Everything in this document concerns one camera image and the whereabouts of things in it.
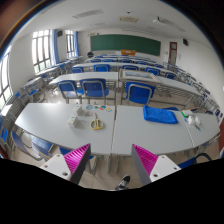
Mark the black wall speaker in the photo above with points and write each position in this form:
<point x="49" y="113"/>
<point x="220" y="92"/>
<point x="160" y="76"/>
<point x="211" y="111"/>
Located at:
<point x="185" y="42"/>
<point x="60" y="33"/>

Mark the ceiling light panels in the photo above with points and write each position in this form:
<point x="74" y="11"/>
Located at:
<point x="88" y="13"/>

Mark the colourful round sticker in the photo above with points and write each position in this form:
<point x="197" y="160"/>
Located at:
<point x="109" y="109"/>
<point x="89" y="107"/>
<point x="102" y="107"/>

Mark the framed picture board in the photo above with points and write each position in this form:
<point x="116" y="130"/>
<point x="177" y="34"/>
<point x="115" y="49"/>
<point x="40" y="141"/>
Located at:
<point x="138" y="76"/>

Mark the rows of blue chairs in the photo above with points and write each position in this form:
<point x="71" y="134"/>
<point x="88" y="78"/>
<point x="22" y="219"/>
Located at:
<point x="101" y="67"/>

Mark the blue curtain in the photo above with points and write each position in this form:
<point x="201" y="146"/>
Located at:
<point x="76" y="43"/>
<point x="55" y="46"/>

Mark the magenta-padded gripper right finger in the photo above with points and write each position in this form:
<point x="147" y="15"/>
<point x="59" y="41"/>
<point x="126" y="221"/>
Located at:
<point x="160" y="165"/>

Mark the orange teacher lectern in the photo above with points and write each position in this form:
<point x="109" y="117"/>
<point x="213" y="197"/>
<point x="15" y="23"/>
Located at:
<point x="128" y="52"/>

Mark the blue chair with metal frame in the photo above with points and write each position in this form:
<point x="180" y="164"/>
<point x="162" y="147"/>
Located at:
<point x="140" y="93"/>
<point x="41" y="146"/>
<point x="95" y="88"/>
<point x="193" y="161"/>
<point x="69" y="88"/>

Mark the small white carton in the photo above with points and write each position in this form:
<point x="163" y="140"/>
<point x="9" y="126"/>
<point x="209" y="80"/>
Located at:
<point x="197" y="121"/>
<point x="190" y="120"/>

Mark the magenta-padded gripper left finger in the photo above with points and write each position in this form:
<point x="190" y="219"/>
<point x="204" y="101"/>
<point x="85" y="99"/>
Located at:
<point x="60" y="165"/>

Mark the small white box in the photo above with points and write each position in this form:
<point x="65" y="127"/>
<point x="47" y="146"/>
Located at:
<point x="80" y="110"/>
<point x="73" y="122"/>

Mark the red-brown door with window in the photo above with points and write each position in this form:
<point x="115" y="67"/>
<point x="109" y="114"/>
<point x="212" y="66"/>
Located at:
<point x="173" y="53"/>

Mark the tall white-framed window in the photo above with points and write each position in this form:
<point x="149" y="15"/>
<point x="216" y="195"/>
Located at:
<point x="41" y="50"/>
<point x="70" y="43"/>
<point x="4" y="80"/>

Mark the green chalkboard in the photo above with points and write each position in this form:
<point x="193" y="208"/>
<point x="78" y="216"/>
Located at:
<point x="125" y="44"/>

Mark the blue towel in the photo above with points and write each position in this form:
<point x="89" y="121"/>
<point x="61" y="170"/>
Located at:
<point x="160" y="115"/>

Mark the green and white pack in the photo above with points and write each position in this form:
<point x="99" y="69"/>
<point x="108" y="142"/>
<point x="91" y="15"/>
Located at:
<point x="186" y="113"/>

